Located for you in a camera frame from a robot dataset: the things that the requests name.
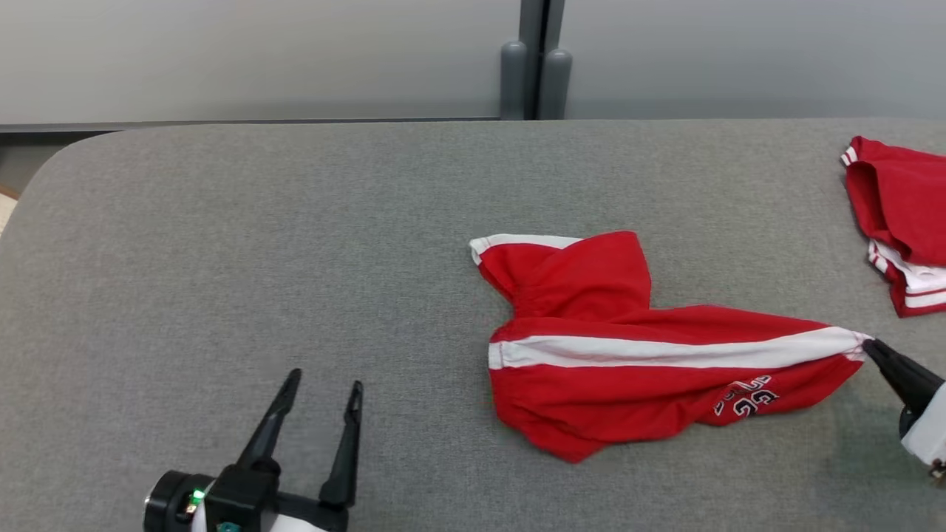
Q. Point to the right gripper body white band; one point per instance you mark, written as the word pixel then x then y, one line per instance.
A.
pixel 931 432

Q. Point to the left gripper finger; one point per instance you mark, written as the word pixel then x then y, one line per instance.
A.
pixel 270 428
pixel 346 458

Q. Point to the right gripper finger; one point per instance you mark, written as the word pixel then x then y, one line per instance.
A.
pixel 905 390
pixel 913 372

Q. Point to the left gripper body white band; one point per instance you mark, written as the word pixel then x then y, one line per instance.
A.
pixel 310 517

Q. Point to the red white t-shirt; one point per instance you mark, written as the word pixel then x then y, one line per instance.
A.
pixel 902 199

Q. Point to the red shorts white stripe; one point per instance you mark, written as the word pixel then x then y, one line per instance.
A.
pixel 591 384

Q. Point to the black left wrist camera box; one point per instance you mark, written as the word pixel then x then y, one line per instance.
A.
pixel 240 495

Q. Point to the teal left camera plug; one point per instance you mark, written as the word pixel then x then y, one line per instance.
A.
pixel 228 527

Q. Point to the dark grey partition post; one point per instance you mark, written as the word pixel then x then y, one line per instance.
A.
pixel 536 66

